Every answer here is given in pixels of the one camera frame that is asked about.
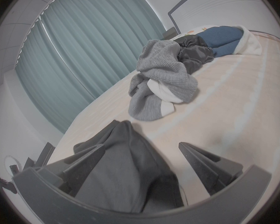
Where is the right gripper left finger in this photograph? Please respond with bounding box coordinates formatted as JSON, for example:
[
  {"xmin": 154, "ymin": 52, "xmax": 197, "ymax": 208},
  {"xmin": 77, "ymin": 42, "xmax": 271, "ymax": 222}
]
[{"xmin": 38, "ymin": 144, "xmax": 106, "ymax": 196}]

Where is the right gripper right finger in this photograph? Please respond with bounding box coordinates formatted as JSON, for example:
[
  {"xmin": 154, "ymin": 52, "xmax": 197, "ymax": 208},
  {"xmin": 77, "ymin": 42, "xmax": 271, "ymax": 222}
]
[{"xmin": 179, "ymin": 142, "xmax": 244, "ymax": 196}]

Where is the black T-shirt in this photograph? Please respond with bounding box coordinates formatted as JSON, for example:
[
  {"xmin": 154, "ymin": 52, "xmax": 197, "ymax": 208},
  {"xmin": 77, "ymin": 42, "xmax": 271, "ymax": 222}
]
[{"xmin": 73, "ymin": 120, "xmax": 188, "ymax": 214}]

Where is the bed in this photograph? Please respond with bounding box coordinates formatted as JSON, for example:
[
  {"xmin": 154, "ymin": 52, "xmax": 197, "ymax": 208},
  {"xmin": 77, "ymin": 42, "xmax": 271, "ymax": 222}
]
[{"xmin": 46, "ymin": 0, "xmax": 280, "ymax": 209}]

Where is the black chest of drawers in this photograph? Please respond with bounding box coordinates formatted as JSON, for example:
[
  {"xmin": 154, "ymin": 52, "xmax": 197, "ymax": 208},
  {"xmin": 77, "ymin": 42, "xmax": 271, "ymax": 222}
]
[{"xmin": 36, "ymin": 142, "xmax": 56, "ymax": 167}]

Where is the dark dressing table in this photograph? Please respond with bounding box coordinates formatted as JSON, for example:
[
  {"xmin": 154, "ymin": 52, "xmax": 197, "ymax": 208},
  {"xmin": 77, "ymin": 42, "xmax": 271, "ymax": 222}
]
[{"xmin": 23, "ymin": 157, "xmax": 37, "ymax": 170}]

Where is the round mirror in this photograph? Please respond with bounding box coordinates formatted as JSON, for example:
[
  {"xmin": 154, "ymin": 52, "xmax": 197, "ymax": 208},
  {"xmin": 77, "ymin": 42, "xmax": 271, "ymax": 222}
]
[{"xmin": 5, "ymin": 155, "xmax": 21, "ymax": 170}]

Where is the blue-green curtain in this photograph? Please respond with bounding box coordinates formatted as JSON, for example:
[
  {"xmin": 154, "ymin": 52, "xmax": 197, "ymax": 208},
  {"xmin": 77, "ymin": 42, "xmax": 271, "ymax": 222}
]
[
  {"xmin": 41, "ymin": 0, "xmax": 167, "ymax": 100},
  {"xmin": 15, "ymin": 20, "xmax": 95, "ymax": 135}
]

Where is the grey knit garment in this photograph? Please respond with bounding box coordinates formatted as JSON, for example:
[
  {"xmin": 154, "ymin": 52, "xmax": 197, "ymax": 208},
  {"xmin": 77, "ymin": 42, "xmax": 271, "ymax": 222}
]
[{"xmin": 128, "ymin": 39, "xmax": 199, "ymax": 121}]

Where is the black shiny garment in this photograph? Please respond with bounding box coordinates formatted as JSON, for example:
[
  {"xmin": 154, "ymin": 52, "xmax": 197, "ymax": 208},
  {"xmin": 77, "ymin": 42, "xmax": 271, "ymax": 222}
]
[{"xmin": 174, "ymin": 35, "xmax": 215, "ymax": 75}]

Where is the dark blue garment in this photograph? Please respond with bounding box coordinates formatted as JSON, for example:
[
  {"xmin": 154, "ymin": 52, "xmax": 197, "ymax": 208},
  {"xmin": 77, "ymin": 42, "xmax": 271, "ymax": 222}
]
[{"xmin": 196, "ymin": 26, "xmax": 244, "ymax": 58}]

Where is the white garment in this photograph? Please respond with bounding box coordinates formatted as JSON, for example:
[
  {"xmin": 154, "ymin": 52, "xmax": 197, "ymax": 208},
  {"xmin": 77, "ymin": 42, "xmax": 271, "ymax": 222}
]
[{"xmin": 232, "ymin": 25, "xmax": 262, "ymax": 55}]

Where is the white printed pillow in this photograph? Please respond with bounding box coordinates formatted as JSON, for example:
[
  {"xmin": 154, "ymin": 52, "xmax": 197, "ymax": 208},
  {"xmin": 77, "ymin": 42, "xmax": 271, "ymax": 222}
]
[{"xmin": 174, "ymin": 27, "xmax": 209, "ymax": 41}]

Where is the grey bedside table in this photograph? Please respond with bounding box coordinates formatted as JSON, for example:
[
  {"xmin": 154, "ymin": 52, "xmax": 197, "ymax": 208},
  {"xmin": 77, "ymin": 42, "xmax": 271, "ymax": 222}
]
[{"xmin": 163, "ymin": 27, "xmax": 178, "ymax": 40}]

